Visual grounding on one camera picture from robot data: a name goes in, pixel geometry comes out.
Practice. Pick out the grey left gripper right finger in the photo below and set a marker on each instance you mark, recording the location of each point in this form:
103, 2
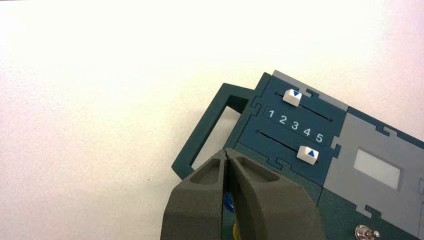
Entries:
271, 208

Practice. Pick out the metal toggle switch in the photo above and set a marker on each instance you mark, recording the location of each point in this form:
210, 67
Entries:
364, 233

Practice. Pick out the white slider knob blue arrow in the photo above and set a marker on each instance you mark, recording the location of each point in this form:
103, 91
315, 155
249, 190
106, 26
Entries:
306, 155
291, 97

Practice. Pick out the teal and grey task box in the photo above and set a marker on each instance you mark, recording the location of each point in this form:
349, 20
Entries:
251, 142

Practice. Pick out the yellow round push button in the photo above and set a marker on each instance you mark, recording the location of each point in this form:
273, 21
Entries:
235, 232

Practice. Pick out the blue round push button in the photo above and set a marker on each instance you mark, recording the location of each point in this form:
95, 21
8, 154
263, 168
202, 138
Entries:
228, 202

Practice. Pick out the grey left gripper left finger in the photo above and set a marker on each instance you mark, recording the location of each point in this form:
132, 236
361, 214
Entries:
195, 205

